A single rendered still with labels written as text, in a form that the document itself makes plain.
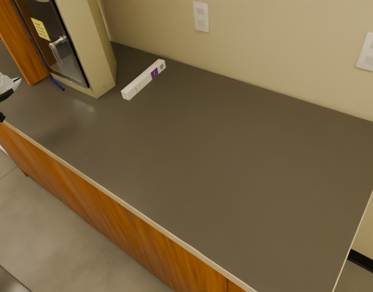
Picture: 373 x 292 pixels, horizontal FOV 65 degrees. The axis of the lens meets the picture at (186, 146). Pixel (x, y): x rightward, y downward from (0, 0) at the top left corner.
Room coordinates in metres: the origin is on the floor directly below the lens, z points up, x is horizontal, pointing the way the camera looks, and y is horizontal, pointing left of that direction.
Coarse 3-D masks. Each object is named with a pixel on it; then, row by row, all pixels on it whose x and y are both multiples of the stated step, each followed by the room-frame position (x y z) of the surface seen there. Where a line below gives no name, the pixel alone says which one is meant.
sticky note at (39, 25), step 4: (32, 20) 1.18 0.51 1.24; (36, 20) 1.16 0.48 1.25; (36, 24) 1.17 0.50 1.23; (40, 24) 1.15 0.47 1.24; (36, 28) 1.18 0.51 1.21; (40, 28) 1.16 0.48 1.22; (44, 28) 1.14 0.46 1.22; (40, 32) 1.17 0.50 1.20; (44, 32) 1.15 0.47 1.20; (40, 36) 1.18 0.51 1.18; (44, 36) 1.16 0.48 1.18; (48, 36) 1.14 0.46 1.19; (48, 40) 1.15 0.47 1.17
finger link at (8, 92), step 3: (9, 90) 0.86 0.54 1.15; (12, 90) 0.87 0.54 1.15; (3, 93) 0.84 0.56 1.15; (6, 93) 0.85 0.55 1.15; (9, 93) 0.85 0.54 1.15; (12, 93) 0.86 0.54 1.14; (0, 96) 0.83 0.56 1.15; (3, 96) 0.83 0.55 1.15; (6, 96) 0.84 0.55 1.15; (0, 99) 0.82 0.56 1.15; (3, 99) 0.83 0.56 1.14; (0, 102) 0.82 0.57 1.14
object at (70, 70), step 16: (16, 0) 1.22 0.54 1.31; (32, 0) 1.13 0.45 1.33; (48, 0) 1.05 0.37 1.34; (32, 16) 1.17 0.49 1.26; (48, 16) 1.09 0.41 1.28; (32, 32) 1.22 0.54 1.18; (48, 32) 1.13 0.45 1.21; (64, 32) 1.04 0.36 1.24; (48, 48) 1.17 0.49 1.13; (64, 48) 1.08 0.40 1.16; (48, 64) 1.22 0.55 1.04; (64, 64) 1.12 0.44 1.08; (80, 64) 1.05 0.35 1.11; (80, 80) 1.07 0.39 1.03
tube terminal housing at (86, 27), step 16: (64, 0) 1.06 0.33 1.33; (80, 0) 1.11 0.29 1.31; (96, 0) 1.31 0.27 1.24; (64, 16) 1.05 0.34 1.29; (80, 16) 1.09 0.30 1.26; (96, 16) 1.20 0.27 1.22; (80, 32) 1.07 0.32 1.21; (96, 32) 1.12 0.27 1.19; (80, 48) 1.06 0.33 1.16; (96, 48) 1.10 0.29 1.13; (96, 64) 1.09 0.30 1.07; (112, 64) 1.20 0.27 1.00; (64, 80) 1.19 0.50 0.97; (96, 80) 1.07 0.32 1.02; (112, 80) 1.12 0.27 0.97; (96, 96) 1.05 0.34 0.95
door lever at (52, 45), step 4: (60, 36) 1.07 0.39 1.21; (60, 40) 1.06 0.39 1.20; (52, 44) 1.04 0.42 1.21; (56, 44) 1.05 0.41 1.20; (52, 48) 1.03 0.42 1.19; (56, 48) 1.04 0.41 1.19; (56, 52) 1.04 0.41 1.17; (56, 56) 1.03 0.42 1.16; (60, 60) 1.04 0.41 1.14; (60, 64) 1.03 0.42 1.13
